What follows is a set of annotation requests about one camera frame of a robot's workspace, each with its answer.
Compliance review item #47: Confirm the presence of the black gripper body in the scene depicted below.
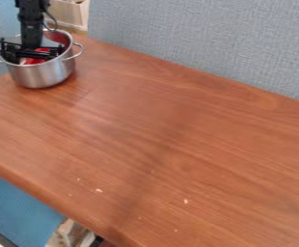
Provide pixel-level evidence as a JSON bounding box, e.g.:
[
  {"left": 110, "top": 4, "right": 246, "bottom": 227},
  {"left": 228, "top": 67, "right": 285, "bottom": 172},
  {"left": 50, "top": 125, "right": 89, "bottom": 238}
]
[{"left": 0, "top": 14, "right": 64, "bottom": 60}]

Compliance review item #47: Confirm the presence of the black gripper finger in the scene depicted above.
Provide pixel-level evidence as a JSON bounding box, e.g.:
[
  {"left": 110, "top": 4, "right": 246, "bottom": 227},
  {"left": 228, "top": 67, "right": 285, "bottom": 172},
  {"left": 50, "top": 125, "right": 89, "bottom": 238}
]
[{"left": 2, "top": 52, "right": 20, "bottom": 64}]

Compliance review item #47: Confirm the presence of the red plastic block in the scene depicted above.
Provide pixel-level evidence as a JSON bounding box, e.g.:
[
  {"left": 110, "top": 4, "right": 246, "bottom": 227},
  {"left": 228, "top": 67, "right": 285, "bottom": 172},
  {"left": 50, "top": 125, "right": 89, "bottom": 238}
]
[{"left": 18, "top": 48, "right": 50, "bottom": 65}]

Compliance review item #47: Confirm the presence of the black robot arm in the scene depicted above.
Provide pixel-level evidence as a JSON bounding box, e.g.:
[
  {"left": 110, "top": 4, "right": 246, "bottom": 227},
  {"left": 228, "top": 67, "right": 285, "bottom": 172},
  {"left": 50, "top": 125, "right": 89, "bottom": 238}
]
[{"left": 0, "top": 0, "right": 64, "bottom": 64}]

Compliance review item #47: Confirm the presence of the beige wooden cabinet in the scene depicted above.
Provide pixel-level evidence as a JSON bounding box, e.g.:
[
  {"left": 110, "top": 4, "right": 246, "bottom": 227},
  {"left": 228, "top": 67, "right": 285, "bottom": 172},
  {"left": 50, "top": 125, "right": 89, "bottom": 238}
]
[{"left": 49, "top": 0, "right": 90, "bottom": 32}]

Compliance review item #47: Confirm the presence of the black cable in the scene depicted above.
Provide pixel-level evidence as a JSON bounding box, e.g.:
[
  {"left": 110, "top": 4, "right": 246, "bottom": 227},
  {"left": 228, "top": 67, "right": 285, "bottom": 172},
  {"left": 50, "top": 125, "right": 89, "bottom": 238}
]
[{"left": 41, "top": 11, "right": 58, "bottom": 33}]

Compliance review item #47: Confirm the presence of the white frame under table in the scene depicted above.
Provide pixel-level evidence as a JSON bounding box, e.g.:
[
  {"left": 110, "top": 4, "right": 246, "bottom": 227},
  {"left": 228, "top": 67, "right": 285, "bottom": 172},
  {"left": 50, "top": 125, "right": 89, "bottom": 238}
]
[{"left": 45, "top": 219, "right": 94, "bottom": 247}]

